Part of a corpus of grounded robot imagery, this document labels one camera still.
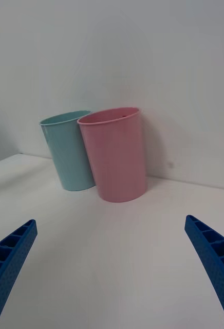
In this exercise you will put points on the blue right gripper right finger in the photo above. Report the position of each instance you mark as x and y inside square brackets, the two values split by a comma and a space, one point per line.
[217, 259]

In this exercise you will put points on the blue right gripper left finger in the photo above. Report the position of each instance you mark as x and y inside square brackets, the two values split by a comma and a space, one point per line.
[8, 267]

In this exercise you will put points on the pink plastic waste bin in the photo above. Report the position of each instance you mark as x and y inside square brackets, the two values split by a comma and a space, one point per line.
[117, 159]

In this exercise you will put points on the pale blue plastic waste bin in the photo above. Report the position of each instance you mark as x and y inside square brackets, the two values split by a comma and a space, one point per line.
[67, 154]

